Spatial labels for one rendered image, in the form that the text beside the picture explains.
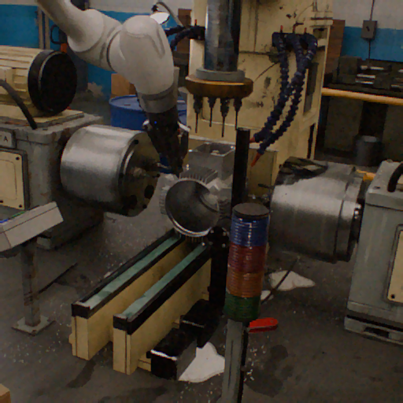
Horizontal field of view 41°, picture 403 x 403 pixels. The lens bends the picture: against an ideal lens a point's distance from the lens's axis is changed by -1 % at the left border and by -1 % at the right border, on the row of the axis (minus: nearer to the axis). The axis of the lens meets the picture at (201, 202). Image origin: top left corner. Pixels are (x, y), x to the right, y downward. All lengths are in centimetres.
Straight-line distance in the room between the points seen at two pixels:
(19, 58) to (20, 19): 655
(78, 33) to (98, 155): 40
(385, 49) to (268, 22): 495
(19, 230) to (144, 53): 45
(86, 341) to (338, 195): 64
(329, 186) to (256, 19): 56
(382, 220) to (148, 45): 63
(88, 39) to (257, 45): 55
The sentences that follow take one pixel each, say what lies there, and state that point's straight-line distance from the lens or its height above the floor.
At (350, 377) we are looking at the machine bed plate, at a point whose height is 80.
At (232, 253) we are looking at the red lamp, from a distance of 88.
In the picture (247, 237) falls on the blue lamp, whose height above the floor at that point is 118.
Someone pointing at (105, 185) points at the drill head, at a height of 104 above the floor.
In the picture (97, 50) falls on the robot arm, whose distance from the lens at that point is 127.
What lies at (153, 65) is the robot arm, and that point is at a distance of 119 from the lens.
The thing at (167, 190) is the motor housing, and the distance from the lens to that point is 144.
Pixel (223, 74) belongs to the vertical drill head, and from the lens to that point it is 141.
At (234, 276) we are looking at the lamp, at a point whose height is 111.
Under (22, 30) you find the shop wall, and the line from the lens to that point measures 829.
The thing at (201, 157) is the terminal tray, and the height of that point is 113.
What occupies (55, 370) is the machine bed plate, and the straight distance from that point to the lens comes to 120.
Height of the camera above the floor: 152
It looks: 20 degrees down
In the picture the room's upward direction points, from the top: 3 degrees clockwise
